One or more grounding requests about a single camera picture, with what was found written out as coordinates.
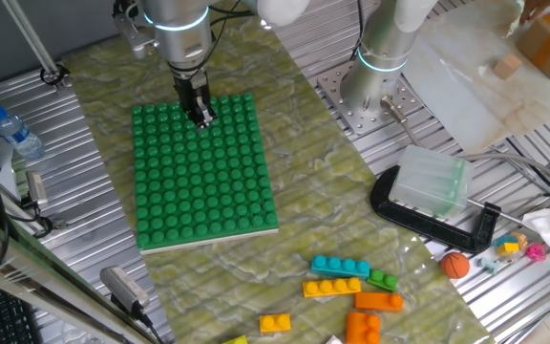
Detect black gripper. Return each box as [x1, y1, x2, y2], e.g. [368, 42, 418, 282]
[173, 70, 219, 129]

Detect cardboard box with tape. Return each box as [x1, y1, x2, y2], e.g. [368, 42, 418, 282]
[515, 11, 550, 81]

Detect person's hand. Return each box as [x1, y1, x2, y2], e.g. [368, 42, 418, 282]
[518, 0, 550, 26]

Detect green studded baseplate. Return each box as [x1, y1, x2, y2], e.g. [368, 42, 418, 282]
[130, 92, 280, 255]

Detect green marble pattern mat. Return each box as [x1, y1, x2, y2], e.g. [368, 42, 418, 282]
[62, 0, 496, 344]

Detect metal robot mounting plate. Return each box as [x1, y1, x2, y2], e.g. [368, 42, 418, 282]
[316, 60, 424, 137]

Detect clear water bottle blue cap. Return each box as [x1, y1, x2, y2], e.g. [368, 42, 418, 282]
[0, 105, 46, 161]

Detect teal four-stud brick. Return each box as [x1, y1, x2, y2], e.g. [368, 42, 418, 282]
[309, 254, 371, 280]

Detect yellow-orange four-stud brick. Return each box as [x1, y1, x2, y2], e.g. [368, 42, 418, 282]
[302, 276, 363, 299]

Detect yellow-orange two-stud brick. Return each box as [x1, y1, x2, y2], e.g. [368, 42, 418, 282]
[259, 312, 292, 334]

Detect black C-clamp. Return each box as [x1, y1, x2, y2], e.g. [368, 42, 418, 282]
[369, 164, 527, 254]

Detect translucent plastic box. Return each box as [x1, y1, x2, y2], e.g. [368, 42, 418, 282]
[388, 144, 476, 221]

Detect green two-stud brick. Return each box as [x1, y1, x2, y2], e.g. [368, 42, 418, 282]
[366, 269, 399, 293]

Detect orange long brick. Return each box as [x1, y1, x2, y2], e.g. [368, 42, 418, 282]
[353, 290, 405, 313]

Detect orange square brick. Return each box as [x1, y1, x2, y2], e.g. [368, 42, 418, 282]
[345, 311, 382, 344]

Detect small toy basketball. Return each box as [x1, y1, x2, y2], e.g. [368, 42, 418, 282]
[440, 251, 472, 280]

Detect small wooden cube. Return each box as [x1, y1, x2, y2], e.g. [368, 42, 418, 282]
[492, 53, 523, 81]

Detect light blue toy bolt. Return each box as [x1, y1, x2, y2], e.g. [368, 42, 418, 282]
[476, 256, 501, 276]

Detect teal and yellow small block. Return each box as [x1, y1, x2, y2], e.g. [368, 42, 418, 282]
[494, 233, 521, 257]

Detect pink toy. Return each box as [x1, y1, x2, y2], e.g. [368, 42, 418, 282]
[525, 242, 548, 263]

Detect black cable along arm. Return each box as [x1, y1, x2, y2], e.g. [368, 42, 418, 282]
[201, 3, 258, 66]
[349, 0, 368, 63]

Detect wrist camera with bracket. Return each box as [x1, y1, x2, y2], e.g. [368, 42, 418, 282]
[111, 0, 158, 59]

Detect small grey camera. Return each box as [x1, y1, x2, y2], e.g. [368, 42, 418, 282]
[25, 170, 50, 209]

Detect metal camera stand pole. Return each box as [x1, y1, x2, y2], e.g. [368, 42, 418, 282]
[1, 0, 72, 93]

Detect grey camera with cable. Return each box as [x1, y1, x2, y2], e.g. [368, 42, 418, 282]
[99, 266, 166, 344]

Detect grey cable with metal connector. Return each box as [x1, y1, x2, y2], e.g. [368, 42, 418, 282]
[379, 94, 550, 195]

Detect small camera mount bracket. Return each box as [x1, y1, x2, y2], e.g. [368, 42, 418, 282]
[19, 195, 69, 240]

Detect aluminium frame bar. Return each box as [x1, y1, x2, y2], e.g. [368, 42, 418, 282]
[0, 204, 161, 344]

